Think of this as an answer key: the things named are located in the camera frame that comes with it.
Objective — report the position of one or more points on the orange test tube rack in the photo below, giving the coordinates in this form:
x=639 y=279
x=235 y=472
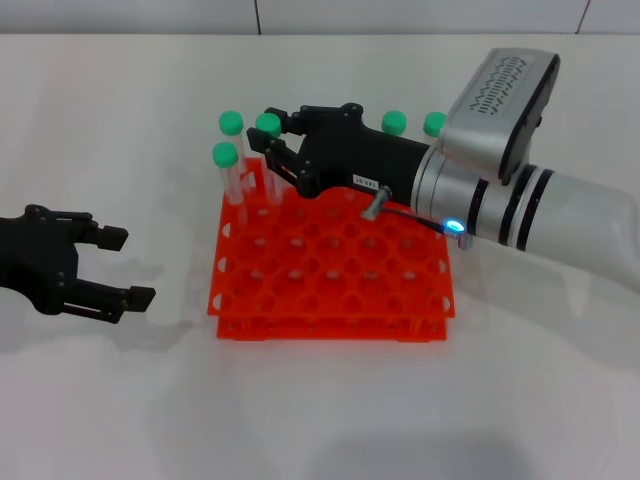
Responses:
x=330 y=265

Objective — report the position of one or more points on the clear test tube green cap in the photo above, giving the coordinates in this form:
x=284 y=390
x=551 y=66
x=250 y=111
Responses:
x=394 y=122
x=267 y=124
x=231 y=122
x=434 y=124
x=224 y=155

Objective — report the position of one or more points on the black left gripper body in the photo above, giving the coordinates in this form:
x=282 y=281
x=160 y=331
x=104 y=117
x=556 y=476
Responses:
x=35 y=260

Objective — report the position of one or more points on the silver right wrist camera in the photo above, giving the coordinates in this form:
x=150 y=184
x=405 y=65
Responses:
x=500 y=110

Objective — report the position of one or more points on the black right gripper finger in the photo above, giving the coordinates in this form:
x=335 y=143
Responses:
x=257 y=140
x=310 y=120

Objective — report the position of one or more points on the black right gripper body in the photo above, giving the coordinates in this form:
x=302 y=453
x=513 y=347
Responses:
x=370 y=160

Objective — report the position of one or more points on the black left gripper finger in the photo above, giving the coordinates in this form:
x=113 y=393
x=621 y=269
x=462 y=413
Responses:
x=112 y=237
x=140 y=299

